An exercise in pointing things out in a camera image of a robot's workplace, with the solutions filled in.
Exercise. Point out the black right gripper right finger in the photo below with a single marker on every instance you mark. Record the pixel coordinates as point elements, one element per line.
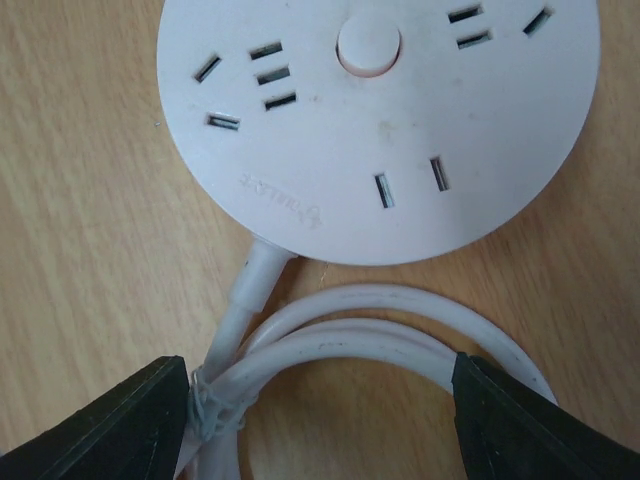
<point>506,430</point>

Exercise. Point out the pink round power socket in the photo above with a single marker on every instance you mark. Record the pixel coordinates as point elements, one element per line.
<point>376,132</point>

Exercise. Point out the grey wire cord tie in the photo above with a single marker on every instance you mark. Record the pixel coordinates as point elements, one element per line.
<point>209,415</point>

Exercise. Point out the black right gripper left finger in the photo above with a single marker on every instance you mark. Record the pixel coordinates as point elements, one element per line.
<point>133,431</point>

